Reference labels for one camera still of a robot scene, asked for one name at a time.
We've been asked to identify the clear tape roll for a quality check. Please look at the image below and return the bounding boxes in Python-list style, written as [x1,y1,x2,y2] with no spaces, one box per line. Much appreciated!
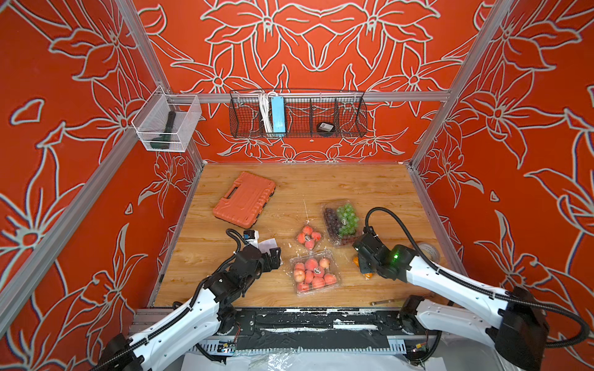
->
[418,243,441,264]

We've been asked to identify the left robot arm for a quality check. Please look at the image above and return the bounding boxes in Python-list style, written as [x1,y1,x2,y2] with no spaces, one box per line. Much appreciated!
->
[93,229,282,370]

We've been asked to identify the grape clamshell box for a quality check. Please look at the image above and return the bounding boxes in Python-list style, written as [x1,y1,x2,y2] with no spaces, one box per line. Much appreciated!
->
[322,199,363,247]

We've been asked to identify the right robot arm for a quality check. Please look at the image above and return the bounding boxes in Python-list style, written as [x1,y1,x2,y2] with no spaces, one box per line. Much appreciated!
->
[353,222,590,370]

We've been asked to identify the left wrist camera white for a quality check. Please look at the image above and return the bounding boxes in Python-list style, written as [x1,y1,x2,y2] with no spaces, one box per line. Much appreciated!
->
[243,230,259,248]

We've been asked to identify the clear acrylic wall bin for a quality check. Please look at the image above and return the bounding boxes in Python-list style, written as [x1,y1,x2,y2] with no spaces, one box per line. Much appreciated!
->
[131,86,203,153]

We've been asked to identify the small peach clamshell box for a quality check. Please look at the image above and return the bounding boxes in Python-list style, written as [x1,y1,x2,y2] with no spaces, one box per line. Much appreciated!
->
[295,224,324,251]

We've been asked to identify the light blue box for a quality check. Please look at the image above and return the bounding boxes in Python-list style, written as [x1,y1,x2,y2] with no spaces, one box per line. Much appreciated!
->
[271,96,286,137]

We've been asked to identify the orange plastic tool case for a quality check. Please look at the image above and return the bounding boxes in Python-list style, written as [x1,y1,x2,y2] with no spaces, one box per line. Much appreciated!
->
[213,172,276,229]

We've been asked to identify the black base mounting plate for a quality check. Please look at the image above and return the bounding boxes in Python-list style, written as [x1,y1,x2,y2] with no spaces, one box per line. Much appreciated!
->
[200,308,436,356]

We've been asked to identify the white coiled cable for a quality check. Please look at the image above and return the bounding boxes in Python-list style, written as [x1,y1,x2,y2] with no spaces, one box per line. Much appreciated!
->
[257,92,273,135]

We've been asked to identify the large peach clamshell box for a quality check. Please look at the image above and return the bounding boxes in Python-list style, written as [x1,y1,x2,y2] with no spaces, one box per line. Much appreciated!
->
[289,250,342,296]

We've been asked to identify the black wire wall basket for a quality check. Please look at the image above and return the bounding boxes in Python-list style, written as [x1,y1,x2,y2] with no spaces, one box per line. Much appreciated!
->
[229,89,368,139]

